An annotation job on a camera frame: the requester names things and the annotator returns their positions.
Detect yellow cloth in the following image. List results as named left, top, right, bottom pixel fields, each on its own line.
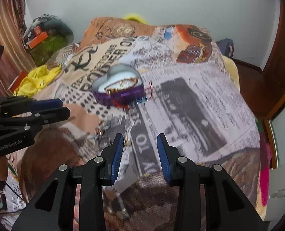
left=13, top=65, right=62, bottom=98

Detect wooden wardrobe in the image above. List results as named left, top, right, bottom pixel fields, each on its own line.
left=234, top=2, right=285, bottom=168

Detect purple heart-shaped jewelry box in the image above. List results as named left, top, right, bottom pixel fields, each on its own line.
left=91, top=64, right=145, bottom=106

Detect silver jewelry pieces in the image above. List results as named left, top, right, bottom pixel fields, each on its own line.
left=93, top=119, right=132, bottom=151

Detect dark blue bag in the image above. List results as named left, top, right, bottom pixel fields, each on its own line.
left=216, top=38, right=234, bottom=59

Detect pile of clothes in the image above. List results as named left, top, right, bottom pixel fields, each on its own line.
left=21, top=14, right=74, bottom=51

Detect yellow neck pillow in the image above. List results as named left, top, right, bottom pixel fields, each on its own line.
left=123, top=14, right=148, bottom=24

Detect orange box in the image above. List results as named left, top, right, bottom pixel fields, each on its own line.
left=27, top=32, right=48, bottom=49

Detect newspaper print bed cover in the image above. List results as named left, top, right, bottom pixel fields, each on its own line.
left=0, top=18, right=266, bottom=230

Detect green bag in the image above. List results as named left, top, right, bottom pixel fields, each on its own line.
left=30, top=35, right=68, bottom=66

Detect red string necklace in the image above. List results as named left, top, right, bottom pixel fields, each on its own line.
left=113, top=81, right=155, bottom=109

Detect striped curtain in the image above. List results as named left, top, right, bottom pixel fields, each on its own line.
left=0, top=0, right=36, bottom=96

